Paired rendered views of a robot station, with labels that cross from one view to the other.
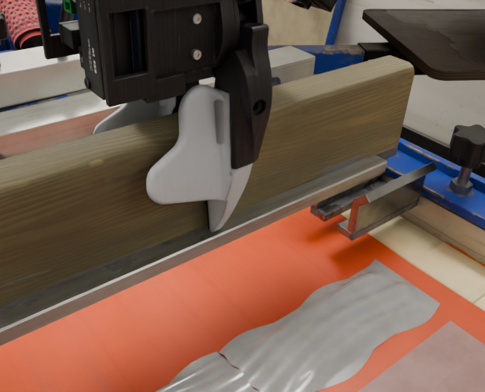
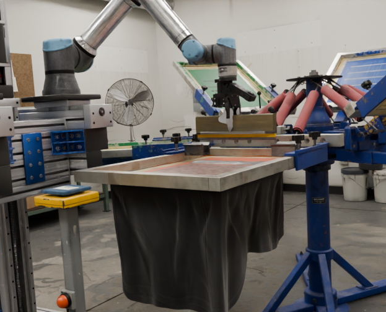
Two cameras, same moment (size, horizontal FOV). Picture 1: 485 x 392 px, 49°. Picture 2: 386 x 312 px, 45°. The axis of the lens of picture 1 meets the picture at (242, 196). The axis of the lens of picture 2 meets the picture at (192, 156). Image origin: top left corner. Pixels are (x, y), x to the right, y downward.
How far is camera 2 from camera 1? 1.76 m
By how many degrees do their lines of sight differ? 75
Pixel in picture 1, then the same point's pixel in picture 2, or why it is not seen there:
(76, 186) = (214, 118)
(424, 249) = not seen: hidden behind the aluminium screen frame
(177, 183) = (221, 119)
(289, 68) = (328, 136)
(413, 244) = not seen: hidden behind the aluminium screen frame
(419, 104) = not seen: outside the picture
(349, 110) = (256, 119)
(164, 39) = (220, 101)
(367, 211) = (274, 149)
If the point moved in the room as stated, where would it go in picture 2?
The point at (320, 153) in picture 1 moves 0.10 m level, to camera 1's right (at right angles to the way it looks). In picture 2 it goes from (251, 125) to (261, 126)
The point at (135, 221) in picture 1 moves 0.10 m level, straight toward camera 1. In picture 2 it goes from (220, 126) to (199, 127)
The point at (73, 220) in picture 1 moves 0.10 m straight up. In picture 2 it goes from (213, 122) to (212, 98)
